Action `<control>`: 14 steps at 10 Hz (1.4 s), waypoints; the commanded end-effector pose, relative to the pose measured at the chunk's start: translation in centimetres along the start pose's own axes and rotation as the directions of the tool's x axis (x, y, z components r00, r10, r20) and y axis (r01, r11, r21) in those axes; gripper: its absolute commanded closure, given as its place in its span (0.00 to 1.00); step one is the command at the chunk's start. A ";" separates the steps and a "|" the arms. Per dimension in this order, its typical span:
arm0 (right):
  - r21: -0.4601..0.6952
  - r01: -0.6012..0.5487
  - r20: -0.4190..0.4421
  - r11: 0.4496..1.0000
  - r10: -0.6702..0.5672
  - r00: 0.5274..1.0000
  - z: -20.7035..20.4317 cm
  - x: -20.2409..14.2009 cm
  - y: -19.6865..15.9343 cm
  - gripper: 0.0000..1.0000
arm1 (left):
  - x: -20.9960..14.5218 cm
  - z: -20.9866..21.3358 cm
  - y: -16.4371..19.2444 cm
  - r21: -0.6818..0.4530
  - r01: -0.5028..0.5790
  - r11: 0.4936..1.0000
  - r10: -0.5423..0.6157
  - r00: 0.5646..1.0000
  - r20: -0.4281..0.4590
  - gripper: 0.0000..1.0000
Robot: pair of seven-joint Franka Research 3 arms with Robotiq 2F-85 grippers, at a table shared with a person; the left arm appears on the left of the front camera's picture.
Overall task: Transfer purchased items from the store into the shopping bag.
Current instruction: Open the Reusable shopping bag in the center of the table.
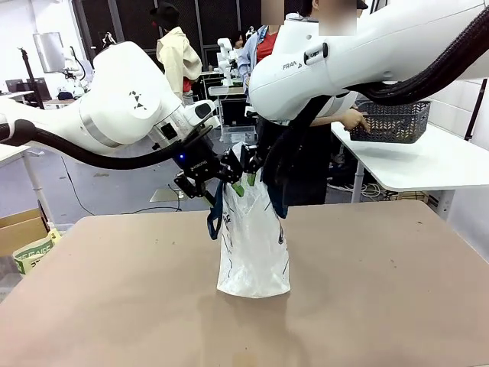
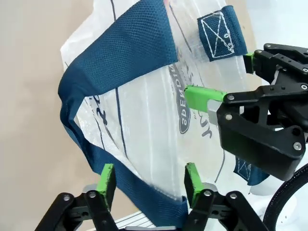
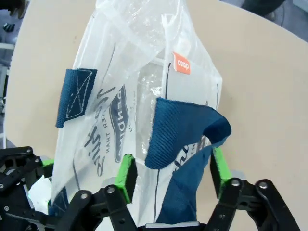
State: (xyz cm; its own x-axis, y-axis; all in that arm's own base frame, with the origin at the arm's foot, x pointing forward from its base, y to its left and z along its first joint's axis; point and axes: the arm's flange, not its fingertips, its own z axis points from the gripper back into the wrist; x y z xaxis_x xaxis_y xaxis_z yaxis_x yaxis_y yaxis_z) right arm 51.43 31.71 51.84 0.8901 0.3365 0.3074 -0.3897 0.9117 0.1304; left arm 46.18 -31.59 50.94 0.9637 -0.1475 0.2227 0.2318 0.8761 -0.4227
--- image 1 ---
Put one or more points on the white background work table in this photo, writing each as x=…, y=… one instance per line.
x=227, y=91

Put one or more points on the black leaning stand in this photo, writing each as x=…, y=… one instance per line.
x=475, y=111

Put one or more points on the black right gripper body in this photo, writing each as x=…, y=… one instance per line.
x=255, y=150

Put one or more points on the black tripod stand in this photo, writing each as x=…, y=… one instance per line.
x=30, y=76

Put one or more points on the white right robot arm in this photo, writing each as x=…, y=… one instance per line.
x=363, y=49

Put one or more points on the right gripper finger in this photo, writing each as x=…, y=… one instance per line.
x=253, y=168
x=235, y=170

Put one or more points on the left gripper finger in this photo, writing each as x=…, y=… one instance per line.
x=221, y=173
x=191, y=186

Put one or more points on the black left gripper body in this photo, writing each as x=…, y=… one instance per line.
x=198, y=162

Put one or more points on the clear plastic storage box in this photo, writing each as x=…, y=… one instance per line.
x=238, y=134

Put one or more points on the person in black trousers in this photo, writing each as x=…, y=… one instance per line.
x=305, y=164

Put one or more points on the figure in beige coat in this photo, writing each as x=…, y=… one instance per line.
x=175, y=57

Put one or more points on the brown cardboard box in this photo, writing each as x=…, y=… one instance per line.
x=19, y=231

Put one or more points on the white printed plastic shopping bag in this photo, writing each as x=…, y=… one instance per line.
x=252, y=248

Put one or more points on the grey wall monitor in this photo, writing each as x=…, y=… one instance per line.
x=49, y=51

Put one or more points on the white side table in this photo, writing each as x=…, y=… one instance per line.
x=412, y=164

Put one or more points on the small white background robot arm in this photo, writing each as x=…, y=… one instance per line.
x=225, y=57

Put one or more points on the person's left forearm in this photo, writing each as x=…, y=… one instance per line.
x=328, y=120

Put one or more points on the white desk with round leg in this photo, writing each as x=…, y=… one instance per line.
x=34, y=179

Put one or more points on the person's left hand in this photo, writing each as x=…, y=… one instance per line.
x=356, y=120

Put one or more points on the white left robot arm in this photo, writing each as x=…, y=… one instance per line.
x=114, y=91

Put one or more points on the dark grey plastic basket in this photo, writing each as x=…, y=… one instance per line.
x=389, y=122

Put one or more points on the green white paper bag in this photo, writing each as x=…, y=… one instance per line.
x=32, y=254

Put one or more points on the person in red shirt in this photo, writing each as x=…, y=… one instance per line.
x=263, y=49

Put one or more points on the grey metal floor plate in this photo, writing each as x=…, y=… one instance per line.
x=164, y=195

